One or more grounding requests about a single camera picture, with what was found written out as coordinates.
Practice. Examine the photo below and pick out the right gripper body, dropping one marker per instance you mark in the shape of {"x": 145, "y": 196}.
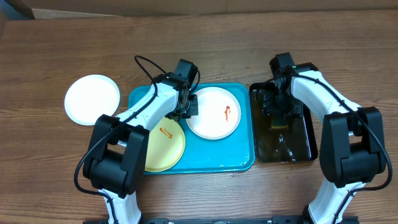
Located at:
{"x": 286, "y": 106}

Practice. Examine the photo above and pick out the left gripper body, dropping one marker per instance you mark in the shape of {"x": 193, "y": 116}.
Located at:
{"x": 187, "y": 111}

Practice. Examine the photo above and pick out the green yellow sponge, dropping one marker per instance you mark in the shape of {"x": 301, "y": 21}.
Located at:
{"x": 278, "y": 122}

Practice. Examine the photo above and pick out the white plate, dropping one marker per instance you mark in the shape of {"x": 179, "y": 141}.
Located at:
{"x": 219, "y": 113}
{"x": 91, "y": 97}

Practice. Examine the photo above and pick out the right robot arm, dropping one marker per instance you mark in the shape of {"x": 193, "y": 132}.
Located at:
{"x": 353, "y": 157}

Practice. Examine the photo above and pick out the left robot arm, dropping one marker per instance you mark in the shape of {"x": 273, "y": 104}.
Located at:
{"x": 114, "y": 163}

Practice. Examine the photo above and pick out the teal plastic tray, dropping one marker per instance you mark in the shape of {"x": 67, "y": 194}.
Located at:
{"x": 233, "y": 153}

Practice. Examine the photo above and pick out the yellow-green plate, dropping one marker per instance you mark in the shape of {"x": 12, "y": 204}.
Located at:
{"x": 166, "y": 146}

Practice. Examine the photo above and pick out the black water basin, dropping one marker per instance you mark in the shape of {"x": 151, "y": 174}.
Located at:
{"x": 293, "y": 144}

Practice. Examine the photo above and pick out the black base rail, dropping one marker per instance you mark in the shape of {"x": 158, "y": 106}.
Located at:
{"x": 274, "y": 220}

